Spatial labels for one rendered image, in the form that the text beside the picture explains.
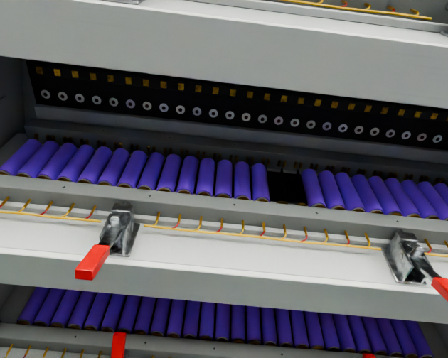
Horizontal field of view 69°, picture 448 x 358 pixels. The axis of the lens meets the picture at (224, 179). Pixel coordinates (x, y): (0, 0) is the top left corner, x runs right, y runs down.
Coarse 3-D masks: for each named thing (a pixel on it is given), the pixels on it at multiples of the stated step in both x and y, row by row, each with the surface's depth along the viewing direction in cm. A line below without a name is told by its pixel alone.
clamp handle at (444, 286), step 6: (414, 252) 29; (420, 252) 29; (414, 258) 29; (414, 264) 29; (420, 264) 28; (426, 264) 28; (420, 270) 28; (426, 270) 27; (432, 270) 27; (426, 276) 27; (432, 276) 26; (438, 276) 26; (432, 282) 26; (438, 282) 25; (444, 282) 25; (438, 288) 25; (444, 288) 25; (444, 294) 24
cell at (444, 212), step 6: (420, 186) 40; (426, 186) 39; (426, 192) 38; (432, 192) 38; (426, 198) 38; (432, 198) 37; (438, 198) 37; (432, 204) 37; (438, 204) 37; (444, 204) 36; (438, 210) 36; (444, 210) 36; (444, 216) 35
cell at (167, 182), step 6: (168, 156) 38; (174, 156) 38; (168, 162) 37; (174, 162) 37; (180, 162) 38; (168, 168) 36; (174, 168) 36; (162, 174) 36; (168, 174) 35; (174, 174) 36; (162, 180) 34; (168, 180) 34; (174, 180) 35; (162, 186) 34; (168, 186) 34; (174, 186) 35
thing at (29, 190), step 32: (0, 192) 31; (32, 192) 31; (64, 192) 31; (96, 192) 31; (128, 192) 32; (160, 192) 32; (256, 224) 32; (288, 224) 32; (320, 224) 32; (352, 224) 32; (384, 224) 32; (416, 224) 32
